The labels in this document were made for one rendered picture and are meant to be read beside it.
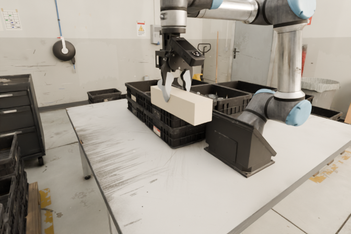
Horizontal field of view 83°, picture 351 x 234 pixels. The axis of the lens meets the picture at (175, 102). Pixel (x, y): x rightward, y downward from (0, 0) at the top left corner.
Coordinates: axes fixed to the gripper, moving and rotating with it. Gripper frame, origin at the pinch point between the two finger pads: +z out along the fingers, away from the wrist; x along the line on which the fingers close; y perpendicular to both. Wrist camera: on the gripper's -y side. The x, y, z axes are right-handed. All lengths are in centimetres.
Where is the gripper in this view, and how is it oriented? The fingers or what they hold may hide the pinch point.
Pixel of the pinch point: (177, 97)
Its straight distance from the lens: 60.8
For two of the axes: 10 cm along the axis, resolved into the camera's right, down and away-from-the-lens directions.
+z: 0.0, 9.6, 2.9
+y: -5.6, -2.4, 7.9
